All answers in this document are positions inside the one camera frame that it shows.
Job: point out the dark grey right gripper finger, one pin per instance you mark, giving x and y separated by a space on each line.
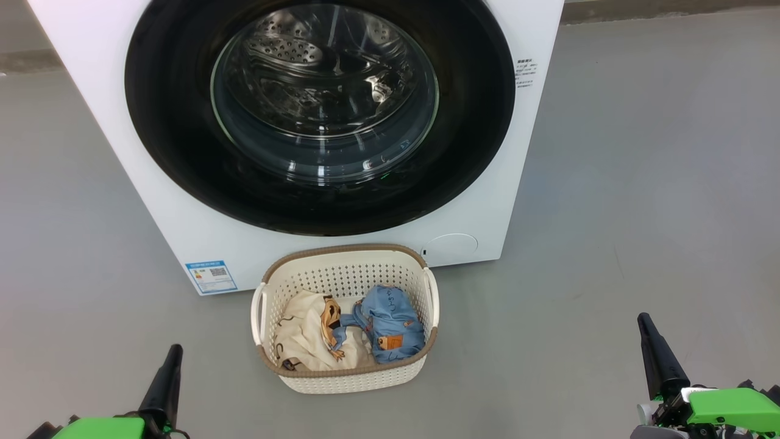
661 366

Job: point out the round white filter cover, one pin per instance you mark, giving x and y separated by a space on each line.
451 249

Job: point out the blue energy label sticker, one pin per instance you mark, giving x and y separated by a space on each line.
210 277

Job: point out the blue denim garment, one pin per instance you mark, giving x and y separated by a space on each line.
390 317

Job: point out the cream perforated laundry basket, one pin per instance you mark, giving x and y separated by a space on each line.
350 381

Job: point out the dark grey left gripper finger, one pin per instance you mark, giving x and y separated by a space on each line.
163 390

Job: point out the white front-load washing machine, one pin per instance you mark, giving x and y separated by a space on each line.
109 183

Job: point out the cream cartoon print garment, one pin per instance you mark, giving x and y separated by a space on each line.
301 335

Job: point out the small black text sticker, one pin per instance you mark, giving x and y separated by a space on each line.
526 73

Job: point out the grey washing machine door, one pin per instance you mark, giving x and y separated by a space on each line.
164 122

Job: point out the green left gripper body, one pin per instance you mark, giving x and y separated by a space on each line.
97 428

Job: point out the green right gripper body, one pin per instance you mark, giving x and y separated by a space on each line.
731 408

